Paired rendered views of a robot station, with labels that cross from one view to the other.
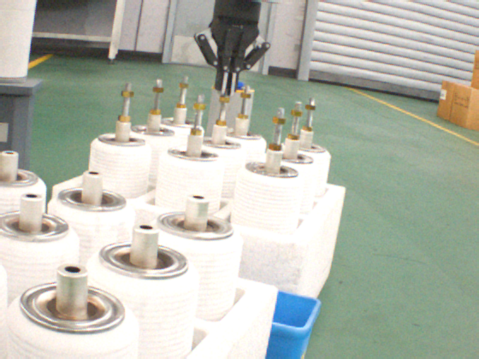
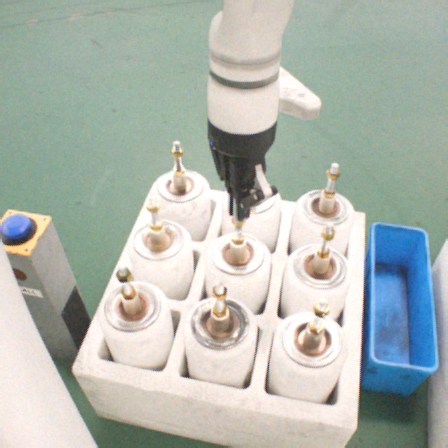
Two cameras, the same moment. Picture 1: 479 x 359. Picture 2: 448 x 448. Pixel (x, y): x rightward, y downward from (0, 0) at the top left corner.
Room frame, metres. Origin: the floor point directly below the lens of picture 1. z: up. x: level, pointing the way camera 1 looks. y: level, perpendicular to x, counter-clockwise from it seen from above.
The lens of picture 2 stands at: (1.11, 0.46, 0.79)
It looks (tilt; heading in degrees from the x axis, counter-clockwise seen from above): 48 degrees down; 267
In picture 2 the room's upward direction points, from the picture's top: straight up
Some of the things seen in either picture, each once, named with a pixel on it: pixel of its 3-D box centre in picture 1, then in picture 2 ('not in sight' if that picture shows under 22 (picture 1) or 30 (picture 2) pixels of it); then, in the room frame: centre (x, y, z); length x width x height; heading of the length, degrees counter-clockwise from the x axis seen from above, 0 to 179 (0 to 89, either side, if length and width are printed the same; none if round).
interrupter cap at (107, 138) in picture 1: (121, 140); (312, 340); (0.98, 0.18, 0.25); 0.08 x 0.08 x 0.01
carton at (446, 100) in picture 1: (460, 102); not in sight; (4.97, -1.69, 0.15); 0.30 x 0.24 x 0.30; 99
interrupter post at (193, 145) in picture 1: (194, 145); (321, 261); (0.95, 0.07, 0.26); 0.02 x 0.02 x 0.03
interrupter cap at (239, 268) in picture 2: (217, 144); (237, 254); (1.07, 0.04, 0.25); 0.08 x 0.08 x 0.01
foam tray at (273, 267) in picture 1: (206, 238); (235, 313); (1.07, 0.04, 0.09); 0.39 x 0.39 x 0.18; 75
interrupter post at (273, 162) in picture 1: (273, 161); (327, 202); (0.92, -0.05, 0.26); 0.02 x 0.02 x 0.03
